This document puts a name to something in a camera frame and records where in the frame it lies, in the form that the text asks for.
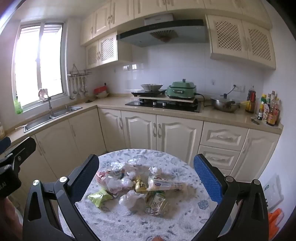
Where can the condiment bottle group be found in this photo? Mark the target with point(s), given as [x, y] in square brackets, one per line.
[269, 109]

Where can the hanging utensil rack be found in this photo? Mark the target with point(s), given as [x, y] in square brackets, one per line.
[77, 83]

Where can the cream cabinets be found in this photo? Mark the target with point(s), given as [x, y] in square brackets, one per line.
[235, 30]
[241, 150]

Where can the white rice sack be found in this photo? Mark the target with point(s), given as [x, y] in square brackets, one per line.
[272, 192]

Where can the green snack wrapper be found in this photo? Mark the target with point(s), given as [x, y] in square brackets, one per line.
[99, 197]

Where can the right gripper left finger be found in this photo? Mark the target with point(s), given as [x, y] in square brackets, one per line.
[40, 221]

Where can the gas stove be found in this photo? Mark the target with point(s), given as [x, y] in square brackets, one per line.
[192, 105]

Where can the bowl on induction plate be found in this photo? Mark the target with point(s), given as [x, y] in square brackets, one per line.
[151, 87]

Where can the orange bag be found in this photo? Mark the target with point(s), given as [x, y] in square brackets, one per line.
[274, 218]

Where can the plastic bag with red print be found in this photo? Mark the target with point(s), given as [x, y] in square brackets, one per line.
[110, 180]

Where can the faucet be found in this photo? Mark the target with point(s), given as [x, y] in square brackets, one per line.
[44, 97]

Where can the white plastic bag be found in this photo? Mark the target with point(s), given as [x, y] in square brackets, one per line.
[129, 199]

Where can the yellow snack packet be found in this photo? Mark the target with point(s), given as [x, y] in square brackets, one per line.
[140, 185]

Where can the range hood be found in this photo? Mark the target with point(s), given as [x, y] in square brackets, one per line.
[180, 30]

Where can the window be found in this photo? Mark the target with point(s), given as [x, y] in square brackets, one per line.
[38, 62]

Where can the long bread package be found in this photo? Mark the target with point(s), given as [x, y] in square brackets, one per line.
[156, 183]

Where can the steel kitchen sink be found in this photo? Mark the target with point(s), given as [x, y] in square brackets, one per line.
[48, 117]

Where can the steel wok pan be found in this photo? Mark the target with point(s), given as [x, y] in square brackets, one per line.
[225, 104]

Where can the upper cream cabinets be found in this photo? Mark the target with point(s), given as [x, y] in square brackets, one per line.
[235, 30]

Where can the lower cream cabinets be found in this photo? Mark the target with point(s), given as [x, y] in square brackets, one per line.
[241, 150]

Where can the green electric cooker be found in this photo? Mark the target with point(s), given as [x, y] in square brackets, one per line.
[181, 90]

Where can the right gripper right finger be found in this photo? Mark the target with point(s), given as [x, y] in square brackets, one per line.
[241, 211]

